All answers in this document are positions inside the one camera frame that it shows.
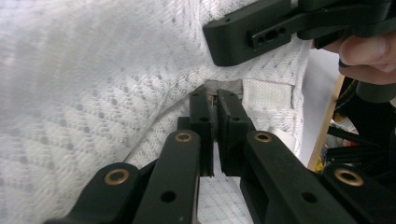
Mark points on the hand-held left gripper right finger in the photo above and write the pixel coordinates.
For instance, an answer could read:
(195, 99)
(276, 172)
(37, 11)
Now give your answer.
(232, 130)

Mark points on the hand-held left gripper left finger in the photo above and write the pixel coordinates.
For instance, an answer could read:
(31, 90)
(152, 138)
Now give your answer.
(202, 124)

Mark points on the white mesh laundry bag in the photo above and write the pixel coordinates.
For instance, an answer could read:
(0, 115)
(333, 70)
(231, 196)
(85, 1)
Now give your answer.
(93, 93)

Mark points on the white table mat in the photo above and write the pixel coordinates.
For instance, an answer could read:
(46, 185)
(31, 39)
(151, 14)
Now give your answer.
(317, 93)

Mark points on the wooden table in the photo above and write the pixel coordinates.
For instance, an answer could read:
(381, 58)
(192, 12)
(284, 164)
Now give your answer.
(323, 130)

